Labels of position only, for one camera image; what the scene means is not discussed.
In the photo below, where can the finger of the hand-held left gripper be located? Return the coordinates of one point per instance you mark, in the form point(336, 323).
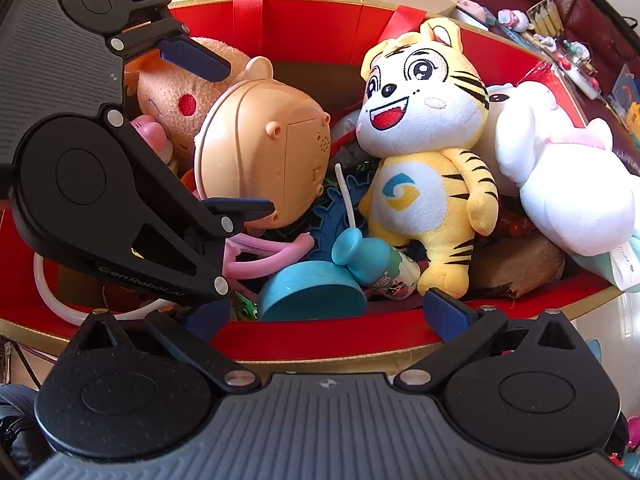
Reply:
point(195, 57)
point(240, 206)

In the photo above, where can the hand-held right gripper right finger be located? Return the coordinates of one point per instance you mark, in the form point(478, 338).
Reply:
point(445, 312)

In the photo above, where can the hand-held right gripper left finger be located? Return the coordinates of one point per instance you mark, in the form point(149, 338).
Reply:
point(212, 321)

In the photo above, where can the peach plastic bear toy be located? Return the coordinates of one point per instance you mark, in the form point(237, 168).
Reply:
point(260, 150)

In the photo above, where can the teal toy milk bottle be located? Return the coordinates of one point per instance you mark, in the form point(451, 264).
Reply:
point(380, 260)

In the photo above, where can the teal plastic bowl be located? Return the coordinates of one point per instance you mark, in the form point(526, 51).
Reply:
point(310, 295)

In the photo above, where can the red gift box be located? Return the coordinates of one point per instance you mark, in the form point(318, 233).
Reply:
point(325, 335)

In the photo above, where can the yellow tiger plush toy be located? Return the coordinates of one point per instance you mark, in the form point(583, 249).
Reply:
point(420, 160)

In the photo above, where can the orange plush with red cheek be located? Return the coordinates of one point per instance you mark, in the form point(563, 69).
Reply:
point(170, 90)

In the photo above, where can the pink plastic tube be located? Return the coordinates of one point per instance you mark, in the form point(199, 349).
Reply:
point(270, 257)

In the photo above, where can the brown plush toy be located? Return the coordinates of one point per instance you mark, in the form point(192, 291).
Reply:
point(515, 265)

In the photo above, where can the dark blue rubber toy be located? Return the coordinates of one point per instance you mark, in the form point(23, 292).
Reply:
point(325, 220)

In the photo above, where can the small pink pig toy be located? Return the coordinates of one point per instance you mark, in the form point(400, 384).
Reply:
point(150, 135)

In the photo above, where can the white plastic tube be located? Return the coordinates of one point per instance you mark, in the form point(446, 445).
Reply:
point(42, 285)

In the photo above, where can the white plush toy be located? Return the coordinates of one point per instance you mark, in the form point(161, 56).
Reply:
point(565, 200)

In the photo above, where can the mint green plush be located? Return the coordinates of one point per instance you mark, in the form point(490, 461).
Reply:
point(615, 265)

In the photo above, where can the clear plastic box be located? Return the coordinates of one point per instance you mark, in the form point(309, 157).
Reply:
point(625, 87)

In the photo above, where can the small pink white toy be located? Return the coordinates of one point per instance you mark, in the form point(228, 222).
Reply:
point(511, 18)

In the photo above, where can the pack of small yellow bottles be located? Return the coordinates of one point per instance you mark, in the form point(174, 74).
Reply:
point(542, 15)

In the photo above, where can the black bag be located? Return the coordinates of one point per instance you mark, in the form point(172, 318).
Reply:
point(615, 20)

